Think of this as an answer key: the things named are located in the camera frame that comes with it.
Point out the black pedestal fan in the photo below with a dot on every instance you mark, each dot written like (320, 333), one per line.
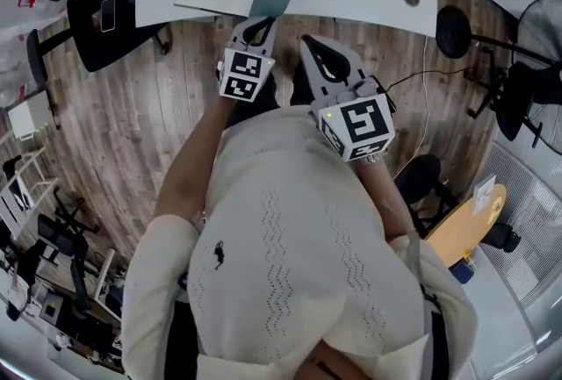
(452, 31)

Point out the silver wristwatch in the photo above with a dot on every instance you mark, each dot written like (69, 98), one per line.
(371, 159)

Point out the white standing card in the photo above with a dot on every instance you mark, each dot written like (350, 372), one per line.
(483, 194)

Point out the round yellow table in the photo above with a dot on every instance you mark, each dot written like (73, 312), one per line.
(461, 233)

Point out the black pouch bag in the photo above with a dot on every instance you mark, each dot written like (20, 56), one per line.
(500, 235)

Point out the white drawer cabinet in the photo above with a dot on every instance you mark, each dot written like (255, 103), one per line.
(28, 115)

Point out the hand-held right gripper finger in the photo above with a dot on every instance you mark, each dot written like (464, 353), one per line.
(355, 64)
(317, 82)

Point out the person's right forearm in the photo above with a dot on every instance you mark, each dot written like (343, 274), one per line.
(386, 198)

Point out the person's cream knit sweater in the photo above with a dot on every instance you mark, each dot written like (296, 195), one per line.
(285, 238)

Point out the black mesh office chair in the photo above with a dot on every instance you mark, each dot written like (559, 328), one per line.
(92, 49)

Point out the black low chair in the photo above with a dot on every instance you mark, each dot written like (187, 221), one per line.
(421, 176)

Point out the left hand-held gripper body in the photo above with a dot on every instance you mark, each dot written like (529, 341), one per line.
(246, 75)

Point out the white smartphone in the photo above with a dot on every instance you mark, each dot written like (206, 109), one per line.
(107, 14)

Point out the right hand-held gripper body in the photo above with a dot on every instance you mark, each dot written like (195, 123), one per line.
(355, 124)

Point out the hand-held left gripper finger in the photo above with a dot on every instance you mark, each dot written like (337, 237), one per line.
(270, 40)
(239, 36)

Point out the white slatted chair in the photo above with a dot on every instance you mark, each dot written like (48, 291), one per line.
(13, 207)

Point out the person's left forearm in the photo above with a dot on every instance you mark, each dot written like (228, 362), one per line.
(193, 159)

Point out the black swivel chair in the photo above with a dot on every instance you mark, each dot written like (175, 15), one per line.
(57, 238)

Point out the person's black trousers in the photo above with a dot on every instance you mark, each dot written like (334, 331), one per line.
(268, 99)

